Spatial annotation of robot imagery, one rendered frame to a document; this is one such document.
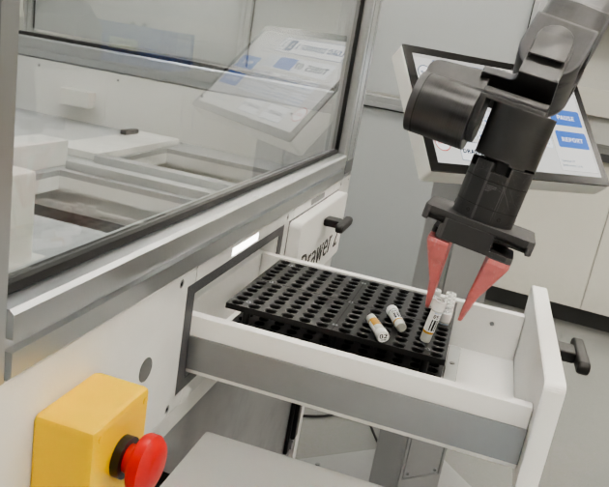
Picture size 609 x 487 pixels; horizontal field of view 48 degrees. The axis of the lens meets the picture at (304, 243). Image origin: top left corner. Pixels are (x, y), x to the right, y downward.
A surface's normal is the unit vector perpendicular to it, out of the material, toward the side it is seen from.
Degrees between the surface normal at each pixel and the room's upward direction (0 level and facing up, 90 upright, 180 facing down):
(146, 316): 90
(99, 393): 0
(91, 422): 0
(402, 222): 90
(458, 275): 90
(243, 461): 0
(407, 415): 90
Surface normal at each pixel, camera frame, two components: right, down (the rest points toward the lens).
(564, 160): 0.42, -0.37
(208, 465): 0.16, -0.95
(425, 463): 0.42, 0.32
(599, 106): -0.37, 0.20
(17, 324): 0.95, 0.22
